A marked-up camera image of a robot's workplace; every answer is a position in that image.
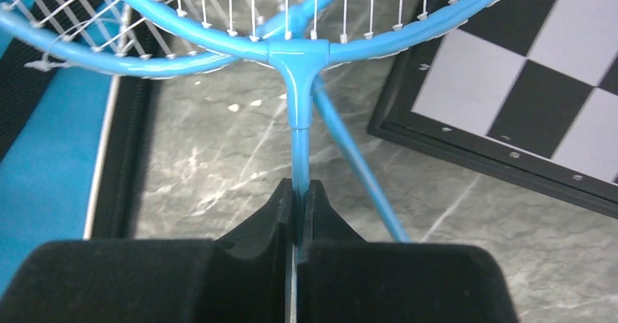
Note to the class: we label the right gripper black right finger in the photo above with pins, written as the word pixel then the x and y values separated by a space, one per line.
pixel 344 278

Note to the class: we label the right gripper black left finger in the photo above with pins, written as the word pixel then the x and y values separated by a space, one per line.
pixel 239 277

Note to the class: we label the blue racket bag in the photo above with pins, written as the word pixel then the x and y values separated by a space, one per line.
pixel 73 144

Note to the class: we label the black white chessboard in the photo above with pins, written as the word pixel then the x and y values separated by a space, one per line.
pixel 525 91

